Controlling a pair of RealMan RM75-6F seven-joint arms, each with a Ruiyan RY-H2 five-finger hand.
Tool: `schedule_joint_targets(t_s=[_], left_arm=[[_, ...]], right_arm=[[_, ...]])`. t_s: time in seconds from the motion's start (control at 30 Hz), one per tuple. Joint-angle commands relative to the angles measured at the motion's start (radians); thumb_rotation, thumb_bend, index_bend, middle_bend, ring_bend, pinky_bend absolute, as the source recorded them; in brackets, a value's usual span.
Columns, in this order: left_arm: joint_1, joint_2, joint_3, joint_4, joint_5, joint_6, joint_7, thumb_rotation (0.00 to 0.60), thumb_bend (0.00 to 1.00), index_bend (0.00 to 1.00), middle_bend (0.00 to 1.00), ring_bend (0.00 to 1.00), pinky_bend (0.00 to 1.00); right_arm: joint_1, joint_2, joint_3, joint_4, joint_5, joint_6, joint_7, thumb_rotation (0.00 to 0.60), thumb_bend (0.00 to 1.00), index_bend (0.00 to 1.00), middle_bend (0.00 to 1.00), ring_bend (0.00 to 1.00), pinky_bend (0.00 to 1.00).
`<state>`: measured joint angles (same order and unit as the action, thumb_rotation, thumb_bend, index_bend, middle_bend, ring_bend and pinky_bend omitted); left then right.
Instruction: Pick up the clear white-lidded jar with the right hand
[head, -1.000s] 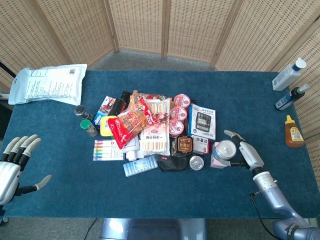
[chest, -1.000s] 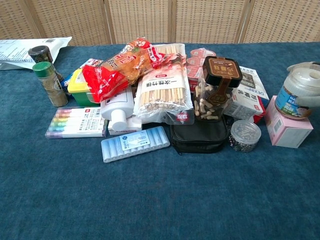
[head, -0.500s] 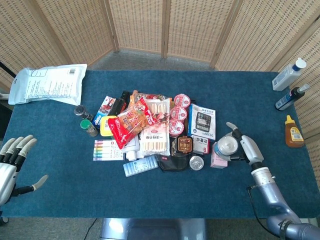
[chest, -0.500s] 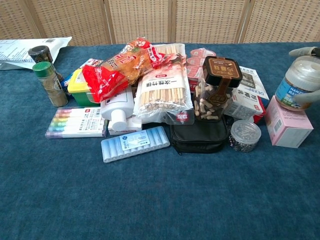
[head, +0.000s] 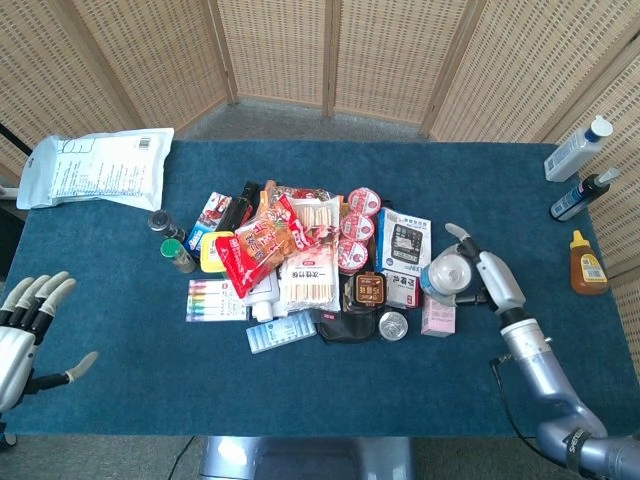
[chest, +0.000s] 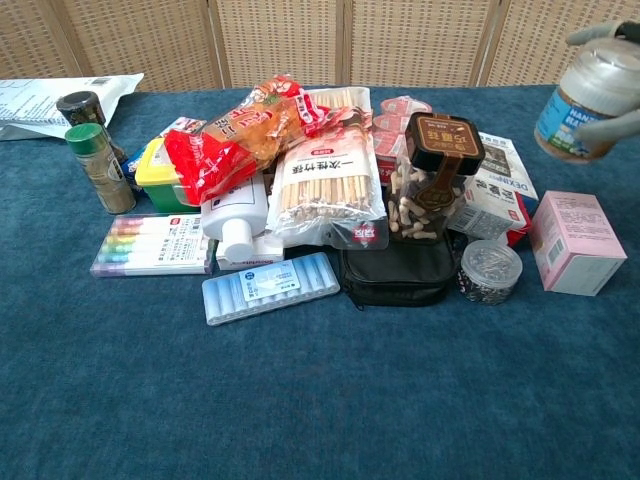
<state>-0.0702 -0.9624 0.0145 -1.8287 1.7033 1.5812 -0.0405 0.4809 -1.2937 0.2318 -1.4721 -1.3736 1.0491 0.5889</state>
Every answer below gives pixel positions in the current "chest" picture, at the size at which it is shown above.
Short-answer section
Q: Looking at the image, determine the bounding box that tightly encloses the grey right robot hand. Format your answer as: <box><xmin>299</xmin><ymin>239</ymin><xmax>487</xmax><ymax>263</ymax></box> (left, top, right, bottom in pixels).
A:
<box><xmin>566</xmin><ymin>18</ymin><xmax>640</xmax><ymax>152</ymax></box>

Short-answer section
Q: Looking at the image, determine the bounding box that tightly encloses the clear jar blue label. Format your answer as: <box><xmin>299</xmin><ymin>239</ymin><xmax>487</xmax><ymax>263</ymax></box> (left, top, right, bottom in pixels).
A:
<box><xmin>533</xmin><ymin>36</ymin><xmax>640</xmax><ymax>165</ymax></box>

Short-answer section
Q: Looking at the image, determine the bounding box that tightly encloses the pink cardboard box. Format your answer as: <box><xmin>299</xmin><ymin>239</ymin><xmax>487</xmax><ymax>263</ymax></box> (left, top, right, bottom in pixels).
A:
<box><xmin>528</xmin><ymin>189</ymin><xmax>628</xmax><ymax>298</ymax></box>

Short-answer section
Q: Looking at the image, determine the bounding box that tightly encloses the white printed cardboard box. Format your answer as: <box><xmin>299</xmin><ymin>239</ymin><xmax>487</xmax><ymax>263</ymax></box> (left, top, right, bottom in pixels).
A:
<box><xmin>448</xmin><ymin>131</ymin><xmax>540</xmax><ymax>247</ymax></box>

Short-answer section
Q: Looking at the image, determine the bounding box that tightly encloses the small clear jar of clips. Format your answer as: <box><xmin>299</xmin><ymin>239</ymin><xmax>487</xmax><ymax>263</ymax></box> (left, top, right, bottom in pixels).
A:
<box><xmin>459</xmin><ymin>239</ymin><xmax>524</xmax><ymax>306</ymax></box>

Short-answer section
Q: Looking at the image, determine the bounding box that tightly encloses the brown lid biscuit jar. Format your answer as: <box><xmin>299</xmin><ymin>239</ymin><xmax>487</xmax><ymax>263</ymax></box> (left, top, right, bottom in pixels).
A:
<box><xmin>387</xmin><ymin>111</ymin><xmax>487</xmax><ymax>244</ymax></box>

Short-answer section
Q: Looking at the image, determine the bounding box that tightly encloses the red jelly cup pack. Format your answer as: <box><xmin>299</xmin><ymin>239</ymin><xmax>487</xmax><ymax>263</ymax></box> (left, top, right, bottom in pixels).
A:
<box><xmin>372</xmin><ymin>96</ymin><xmax>434</xmax><ymax>185</ymax></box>

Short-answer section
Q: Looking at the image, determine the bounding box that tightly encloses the black zip pouch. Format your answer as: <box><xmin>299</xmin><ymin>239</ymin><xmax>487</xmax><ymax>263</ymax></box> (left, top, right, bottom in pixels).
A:
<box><xmin>339</xmin><ymin>233</ymin><xmax>460</xmax><ymax>312</ymax></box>

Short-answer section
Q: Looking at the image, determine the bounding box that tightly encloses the bag of bamboo chopsticks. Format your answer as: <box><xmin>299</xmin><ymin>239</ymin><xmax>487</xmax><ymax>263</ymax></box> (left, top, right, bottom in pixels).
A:
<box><xmin>264</xmin><ymin>86</ymin><xmax>390</xmax><ymax>251</ymax></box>

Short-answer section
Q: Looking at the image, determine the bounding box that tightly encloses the woven rattan folding screen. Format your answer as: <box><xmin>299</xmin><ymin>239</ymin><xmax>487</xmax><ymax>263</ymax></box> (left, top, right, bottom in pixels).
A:
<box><xmin>0</xmin><ymin>0</ymin><xmax>640</xmax><ymax>93</ymax></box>

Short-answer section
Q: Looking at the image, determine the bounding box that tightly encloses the red and orange snack bag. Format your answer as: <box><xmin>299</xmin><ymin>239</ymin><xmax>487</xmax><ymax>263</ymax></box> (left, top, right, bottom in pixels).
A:
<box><xmin>164</xmin><ymin>74</ymin><xmax>321</xmax><ymax>206</ymax></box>

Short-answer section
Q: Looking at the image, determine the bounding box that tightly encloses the light blue battery pack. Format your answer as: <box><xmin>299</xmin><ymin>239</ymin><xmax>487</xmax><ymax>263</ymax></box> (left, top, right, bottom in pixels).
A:
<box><xmin>201</xmin><ymin>251</ymin><xmax>342</xmax><ymax>327</ymax></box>

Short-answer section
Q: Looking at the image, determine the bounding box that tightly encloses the white plastic bottle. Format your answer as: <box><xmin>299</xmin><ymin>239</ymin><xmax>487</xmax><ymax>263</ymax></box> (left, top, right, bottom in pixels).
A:
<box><xmin>200</xmin><ymin>172</ymin><xmax>271</xmax><ymax>263</ymax></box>

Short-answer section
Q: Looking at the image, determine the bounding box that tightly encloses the blue table cloth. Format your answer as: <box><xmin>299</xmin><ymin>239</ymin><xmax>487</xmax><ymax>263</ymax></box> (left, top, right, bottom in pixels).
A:
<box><xmin>0</xmin><ymin>83</ymin><xmax>640</xmax><ymax>480</ymax></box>

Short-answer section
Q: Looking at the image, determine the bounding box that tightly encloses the red and white small packet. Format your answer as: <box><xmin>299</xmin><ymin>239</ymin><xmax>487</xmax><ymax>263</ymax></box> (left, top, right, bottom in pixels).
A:
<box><xmin>159</xmin><ymin>116</ymin><xmax>208</xmax><ymax>139</ymax></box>

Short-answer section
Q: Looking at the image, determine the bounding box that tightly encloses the green container with yellow lid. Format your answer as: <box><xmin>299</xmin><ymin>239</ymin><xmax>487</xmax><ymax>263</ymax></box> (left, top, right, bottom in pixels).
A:
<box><xmin>134</xmin><ymin>137</ymin><xmax>201</xmax><ymax>214</ymax></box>

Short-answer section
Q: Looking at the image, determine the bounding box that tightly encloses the pastel highlighter pen set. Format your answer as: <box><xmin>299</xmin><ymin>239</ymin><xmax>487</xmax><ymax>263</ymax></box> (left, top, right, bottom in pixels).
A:
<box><xmin>89</xmin><ymin>213</ymin><xmax>215</xmax><ymax>278</ymax></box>

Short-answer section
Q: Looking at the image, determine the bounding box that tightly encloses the blue snack packet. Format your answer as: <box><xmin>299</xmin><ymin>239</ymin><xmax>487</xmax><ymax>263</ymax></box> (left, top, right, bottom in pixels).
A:
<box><xmin>121</xmin><ymin>143</ymin><xmax>151</xmax><ymax>191</ymax></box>

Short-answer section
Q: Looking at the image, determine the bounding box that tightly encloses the green cap spice jar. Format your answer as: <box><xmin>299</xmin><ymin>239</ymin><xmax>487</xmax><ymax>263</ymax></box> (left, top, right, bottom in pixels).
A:
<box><xmin>64</xmin><ymin>122</ymin><xmax>137</xmax><ymax>216</ymax></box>

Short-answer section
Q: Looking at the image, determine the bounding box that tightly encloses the black cap spice jar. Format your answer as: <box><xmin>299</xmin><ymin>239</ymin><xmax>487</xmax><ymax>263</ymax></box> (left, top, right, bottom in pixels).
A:
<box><xmin>55</xmin><ymin>90</ymin><xmax>129</xmax><ymax>165</ymax></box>

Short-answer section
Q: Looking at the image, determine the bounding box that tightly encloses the white plastic mailer bag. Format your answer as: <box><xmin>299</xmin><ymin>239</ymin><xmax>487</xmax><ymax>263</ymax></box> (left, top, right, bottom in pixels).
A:
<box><xmin>0</xmin><ymin>73</ymin><xmax>145</xmax><ymax>143</ymax></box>

